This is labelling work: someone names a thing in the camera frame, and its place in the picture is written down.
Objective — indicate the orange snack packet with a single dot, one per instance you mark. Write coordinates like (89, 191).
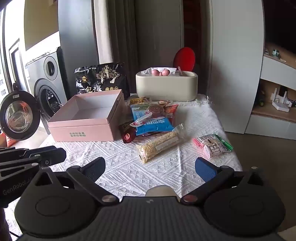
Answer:
(171, 110)

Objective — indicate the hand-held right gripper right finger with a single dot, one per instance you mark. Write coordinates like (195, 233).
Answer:
(205, 168)

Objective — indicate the round washing machine door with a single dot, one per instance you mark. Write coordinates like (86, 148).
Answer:
(19, 115)

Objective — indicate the pink plastic toy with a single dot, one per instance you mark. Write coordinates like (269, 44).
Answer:
(159, 73)

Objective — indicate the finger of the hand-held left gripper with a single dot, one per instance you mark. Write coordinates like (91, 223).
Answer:
(27, 165)
(50, 156)

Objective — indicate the pink cardboard box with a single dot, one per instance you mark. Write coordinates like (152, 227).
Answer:
(78, 129)

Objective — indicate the blue snack packet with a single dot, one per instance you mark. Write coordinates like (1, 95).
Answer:
(157, 126)

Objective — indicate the grey washing machine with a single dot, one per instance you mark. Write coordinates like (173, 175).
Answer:
(53, 102)

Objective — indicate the white router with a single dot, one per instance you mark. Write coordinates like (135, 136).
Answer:
(280, 106)

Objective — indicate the black snack bag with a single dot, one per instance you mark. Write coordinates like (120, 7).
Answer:
(108, 76)

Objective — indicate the orange object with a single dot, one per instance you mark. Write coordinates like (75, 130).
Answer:
(9, 140)

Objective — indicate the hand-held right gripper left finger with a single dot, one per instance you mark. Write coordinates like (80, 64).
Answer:
(94, 167)

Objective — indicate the cream oval container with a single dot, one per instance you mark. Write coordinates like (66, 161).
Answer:
(166, 88)

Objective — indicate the small candy packet green edge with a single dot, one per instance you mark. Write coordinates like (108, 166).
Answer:
(212, 148)

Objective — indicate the grey curtain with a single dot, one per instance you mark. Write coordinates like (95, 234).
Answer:
(126, 34)

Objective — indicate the white woven tablecloth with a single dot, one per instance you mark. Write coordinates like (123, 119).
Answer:
(129, 169)

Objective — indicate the white shelf cabinet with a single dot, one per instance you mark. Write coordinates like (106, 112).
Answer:
(235, 69)

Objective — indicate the clear cereal bar packet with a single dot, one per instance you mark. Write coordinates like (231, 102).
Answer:
(157, 143)

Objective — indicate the red snack packet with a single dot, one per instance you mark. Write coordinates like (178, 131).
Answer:
(127, 135)

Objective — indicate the white tissue paper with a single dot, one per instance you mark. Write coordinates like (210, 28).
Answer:
(145, 70)

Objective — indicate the pale pink stick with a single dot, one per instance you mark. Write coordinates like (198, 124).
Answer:
(180, 70)

